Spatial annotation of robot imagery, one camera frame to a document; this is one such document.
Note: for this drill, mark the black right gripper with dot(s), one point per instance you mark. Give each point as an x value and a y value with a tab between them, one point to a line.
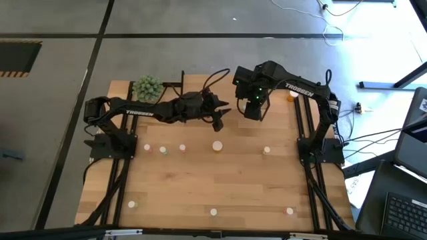
253	111

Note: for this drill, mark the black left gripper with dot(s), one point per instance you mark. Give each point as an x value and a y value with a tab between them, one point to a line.
208	106

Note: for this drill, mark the large orange medicine bottle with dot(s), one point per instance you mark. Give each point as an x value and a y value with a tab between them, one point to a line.
217	146
293	95

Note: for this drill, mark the yellow medicine bottle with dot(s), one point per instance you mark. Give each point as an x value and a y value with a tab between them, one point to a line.
131	204
266	149

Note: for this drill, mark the red medicine bottle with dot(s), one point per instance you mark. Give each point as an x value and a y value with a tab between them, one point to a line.
146	147
289	210
182	147

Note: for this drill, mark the teal green medicine bottle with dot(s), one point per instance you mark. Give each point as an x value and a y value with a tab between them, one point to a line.
162	150
213	211

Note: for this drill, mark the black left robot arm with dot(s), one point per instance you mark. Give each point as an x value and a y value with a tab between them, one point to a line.
140	111

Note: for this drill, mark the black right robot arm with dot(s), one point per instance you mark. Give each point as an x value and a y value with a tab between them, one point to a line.
300	88

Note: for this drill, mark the green potted artificial plant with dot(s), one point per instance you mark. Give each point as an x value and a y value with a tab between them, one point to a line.
147	88

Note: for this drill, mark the power plug strip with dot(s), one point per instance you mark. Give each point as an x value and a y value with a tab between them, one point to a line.
358	107

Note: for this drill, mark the black desk crossbar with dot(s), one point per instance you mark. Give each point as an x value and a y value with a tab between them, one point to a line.
367	165

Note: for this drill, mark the white paper sheet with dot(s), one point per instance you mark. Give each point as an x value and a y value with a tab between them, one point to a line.
355	193

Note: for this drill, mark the black desk leg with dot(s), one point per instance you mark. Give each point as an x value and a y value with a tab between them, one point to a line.
421	8
383	85

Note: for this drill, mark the dark grey laptop lid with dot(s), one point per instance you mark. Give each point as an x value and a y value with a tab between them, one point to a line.
412	150

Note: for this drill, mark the black open laptop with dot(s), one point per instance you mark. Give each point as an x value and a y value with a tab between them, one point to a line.
403	216

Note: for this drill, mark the black floor hatch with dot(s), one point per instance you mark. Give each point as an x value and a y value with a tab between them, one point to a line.
16	56

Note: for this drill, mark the wooden shelf with black frame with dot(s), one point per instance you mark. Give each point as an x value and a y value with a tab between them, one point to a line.
191	83

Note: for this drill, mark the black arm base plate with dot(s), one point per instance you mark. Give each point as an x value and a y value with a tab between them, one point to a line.
333	155
100	151

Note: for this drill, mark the silver metal bracket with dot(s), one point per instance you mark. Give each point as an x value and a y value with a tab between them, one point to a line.
308	236
123	232

